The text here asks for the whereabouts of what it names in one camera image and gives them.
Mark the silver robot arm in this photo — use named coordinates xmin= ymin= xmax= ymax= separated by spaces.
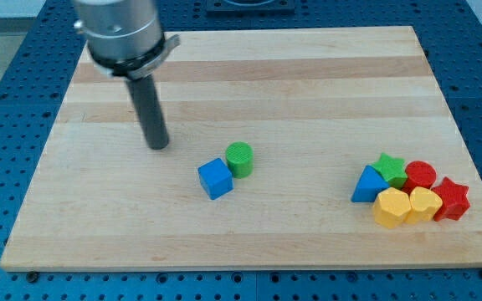
xmin=72 ymin=0 xmax=181 ymax=80

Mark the blue cube block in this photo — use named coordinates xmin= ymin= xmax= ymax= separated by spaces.
xmin=197 ymin=158 xmax=233 ymax=200

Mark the blue triangle block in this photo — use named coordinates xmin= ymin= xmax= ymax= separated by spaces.
xmin=351 ymin=166 xmax=390 ymax=202

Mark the green cylinder block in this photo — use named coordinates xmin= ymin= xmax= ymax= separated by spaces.
xmin=225 ymin=141 xmax=254 ymax=178

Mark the light wooden board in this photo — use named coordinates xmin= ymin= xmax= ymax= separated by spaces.
xmin=0 ymin=26 xmax=482 ymax=272

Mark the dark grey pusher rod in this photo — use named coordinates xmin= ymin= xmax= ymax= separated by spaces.
xmin=126 ymin=75 xmax=169 ymax=150

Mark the green star block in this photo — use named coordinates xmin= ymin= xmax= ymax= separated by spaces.
xmin=371 ymin=152 xmax=408 ymax=189

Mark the yellow hexagon block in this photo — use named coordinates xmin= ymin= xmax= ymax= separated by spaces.
xmin=372 ymin=187 xmax=412 ymax=229

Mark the red cylinder block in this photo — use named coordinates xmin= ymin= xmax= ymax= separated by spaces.
xmin=401 ymin=161 xmax=437 ymax=194

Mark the yellow heart block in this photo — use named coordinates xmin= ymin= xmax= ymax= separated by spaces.
xmin=405 ymin=186 xmax=443 ymax=224

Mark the red star block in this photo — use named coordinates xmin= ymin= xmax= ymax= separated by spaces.
xmin=432 ymin=177 xmax=470 ymax=222

